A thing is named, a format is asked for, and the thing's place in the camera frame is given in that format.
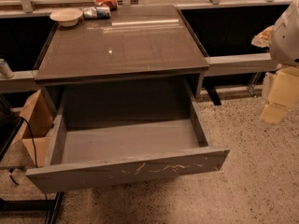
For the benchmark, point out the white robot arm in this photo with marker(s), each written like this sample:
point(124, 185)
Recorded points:
point(282, 92)

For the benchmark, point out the red snack bag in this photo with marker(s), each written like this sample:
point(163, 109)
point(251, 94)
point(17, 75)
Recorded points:
point(112, 4)

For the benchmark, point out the grey drawer cabinet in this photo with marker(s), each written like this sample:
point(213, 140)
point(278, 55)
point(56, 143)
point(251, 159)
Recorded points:
point(138, 42)

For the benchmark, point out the grey top drawer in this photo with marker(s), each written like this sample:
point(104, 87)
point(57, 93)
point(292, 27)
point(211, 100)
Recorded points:
point(107, 134)

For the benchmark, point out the black stand frame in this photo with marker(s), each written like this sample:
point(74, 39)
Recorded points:
point(51, 207)

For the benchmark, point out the cardboard box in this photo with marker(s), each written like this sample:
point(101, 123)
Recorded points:
point(34, 134)

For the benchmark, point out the white can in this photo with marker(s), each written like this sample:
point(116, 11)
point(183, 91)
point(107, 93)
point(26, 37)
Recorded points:
point(5, 69)

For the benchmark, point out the tan soft gripper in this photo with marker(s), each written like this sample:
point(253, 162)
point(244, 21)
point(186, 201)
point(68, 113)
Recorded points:
point(286, 42)

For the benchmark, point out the white ceramic bowl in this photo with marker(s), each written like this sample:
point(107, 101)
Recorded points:
point(67, 17)

